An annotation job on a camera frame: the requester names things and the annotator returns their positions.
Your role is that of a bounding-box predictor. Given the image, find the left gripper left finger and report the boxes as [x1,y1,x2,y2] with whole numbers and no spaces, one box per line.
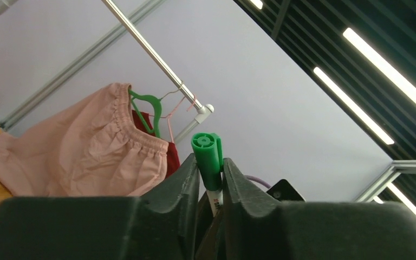
[0,154,199,259]

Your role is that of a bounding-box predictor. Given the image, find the metal clothes rack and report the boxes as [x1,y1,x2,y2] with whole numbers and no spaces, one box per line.
[0,1,213,135]

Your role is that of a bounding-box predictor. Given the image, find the pink clothes hanger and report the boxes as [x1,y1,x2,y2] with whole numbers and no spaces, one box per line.
[159,85,198,144]

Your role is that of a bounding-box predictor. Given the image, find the ceiling light strips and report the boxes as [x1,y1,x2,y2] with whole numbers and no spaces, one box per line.
[237,1,416,215]

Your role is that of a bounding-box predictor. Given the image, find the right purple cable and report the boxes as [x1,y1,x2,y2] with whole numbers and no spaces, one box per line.
[244,175,272,190]

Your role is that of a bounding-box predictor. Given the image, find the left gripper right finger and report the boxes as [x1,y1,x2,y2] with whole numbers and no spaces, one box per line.
[223,158,416,259]

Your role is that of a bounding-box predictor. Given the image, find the pink garment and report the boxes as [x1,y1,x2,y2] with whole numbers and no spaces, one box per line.
[0,83,167,197]

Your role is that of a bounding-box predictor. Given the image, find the green clothes hanger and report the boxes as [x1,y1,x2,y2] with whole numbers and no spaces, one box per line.
[128,89,163,139]

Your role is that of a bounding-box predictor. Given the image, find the whiteboard marker white body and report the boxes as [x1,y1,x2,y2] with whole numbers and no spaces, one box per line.
[206,189,223,217]

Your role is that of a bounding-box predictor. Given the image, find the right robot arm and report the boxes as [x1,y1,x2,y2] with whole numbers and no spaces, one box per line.
[267,179,304,202]

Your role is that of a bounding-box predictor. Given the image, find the green marker cap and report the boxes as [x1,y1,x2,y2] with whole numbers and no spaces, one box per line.
[191,133,224,191]

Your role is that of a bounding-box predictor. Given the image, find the dark red garment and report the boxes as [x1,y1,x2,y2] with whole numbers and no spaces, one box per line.
[131,110,180,179]

